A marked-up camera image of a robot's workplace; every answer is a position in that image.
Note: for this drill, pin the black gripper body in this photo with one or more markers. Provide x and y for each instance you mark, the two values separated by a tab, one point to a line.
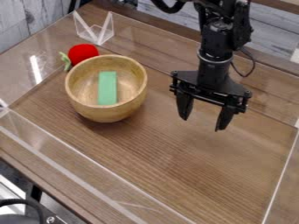
210	84

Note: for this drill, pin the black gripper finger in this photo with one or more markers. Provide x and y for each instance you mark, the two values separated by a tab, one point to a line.
226	114
185	102

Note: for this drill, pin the green rectangular block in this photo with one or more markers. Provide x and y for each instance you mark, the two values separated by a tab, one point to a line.
107	88

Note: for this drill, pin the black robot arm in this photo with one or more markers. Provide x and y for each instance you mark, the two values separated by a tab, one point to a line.
226	31

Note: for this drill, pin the brown wooden bowl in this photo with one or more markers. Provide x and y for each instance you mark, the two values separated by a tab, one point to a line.
82	87

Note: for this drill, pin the red plush apple toy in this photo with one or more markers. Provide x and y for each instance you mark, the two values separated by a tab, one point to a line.
79	52

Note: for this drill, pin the clear acrylic table barrier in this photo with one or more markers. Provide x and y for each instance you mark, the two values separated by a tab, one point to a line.
79	182

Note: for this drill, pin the black metal table leg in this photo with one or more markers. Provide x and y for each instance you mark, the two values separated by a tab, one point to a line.
36	193

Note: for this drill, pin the clear acrylic corner bracket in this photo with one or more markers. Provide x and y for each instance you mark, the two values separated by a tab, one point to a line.
98	34

